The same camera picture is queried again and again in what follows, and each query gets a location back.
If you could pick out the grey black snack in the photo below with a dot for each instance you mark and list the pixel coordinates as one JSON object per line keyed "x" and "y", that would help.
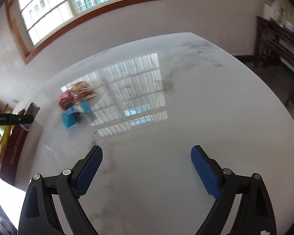
{"x": 31, "y": 111}

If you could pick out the pink wrapped candy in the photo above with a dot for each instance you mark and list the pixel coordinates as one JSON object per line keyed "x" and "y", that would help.
{"x": 66, "y": 100}

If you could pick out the white printed bag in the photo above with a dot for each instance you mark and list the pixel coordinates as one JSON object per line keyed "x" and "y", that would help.
{"x": 272, "y": 10}

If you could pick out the dark wooden side table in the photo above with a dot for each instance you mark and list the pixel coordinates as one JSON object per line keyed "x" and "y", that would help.
{"x": 274, "y": 45}

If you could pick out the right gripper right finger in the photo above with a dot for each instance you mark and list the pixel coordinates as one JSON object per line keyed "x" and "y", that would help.
{"x": 255, "y": 213}

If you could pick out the wooden framed window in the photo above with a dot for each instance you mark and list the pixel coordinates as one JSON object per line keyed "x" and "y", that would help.
{"x": 37, "y": 23}

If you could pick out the light blue candy wrapper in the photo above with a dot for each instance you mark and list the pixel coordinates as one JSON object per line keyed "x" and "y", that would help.
{"x": 75, "y": 113}

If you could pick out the clear bag orange snacks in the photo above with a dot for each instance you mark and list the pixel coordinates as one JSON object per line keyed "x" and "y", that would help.
{"x": 82, "y": 91}

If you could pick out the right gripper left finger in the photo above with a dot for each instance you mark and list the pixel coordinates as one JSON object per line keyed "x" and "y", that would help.
{"x": 39, "y": 216}

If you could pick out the maroon gold toffee tin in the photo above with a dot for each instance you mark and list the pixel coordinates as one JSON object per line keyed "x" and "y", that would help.
{"x": 18, "y": 159}

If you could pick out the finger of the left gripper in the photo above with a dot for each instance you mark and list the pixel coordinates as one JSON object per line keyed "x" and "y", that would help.
{"x": 12, "y": 119}

